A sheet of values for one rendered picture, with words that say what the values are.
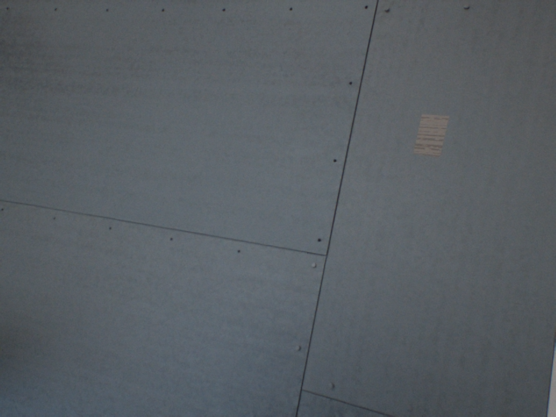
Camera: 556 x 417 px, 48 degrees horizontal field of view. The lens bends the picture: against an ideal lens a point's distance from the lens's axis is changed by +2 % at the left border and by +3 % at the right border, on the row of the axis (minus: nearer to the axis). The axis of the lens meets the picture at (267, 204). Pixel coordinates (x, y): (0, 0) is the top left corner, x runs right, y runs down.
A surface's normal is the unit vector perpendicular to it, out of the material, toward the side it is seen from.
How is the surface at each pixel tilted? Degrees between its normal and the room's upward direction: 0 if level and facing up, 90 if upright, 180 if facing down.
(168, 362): 90
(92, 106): 90
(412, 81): 90
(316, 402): 90
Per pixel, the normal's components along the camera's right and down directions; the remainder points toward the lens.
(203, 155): -0.40, -0.22
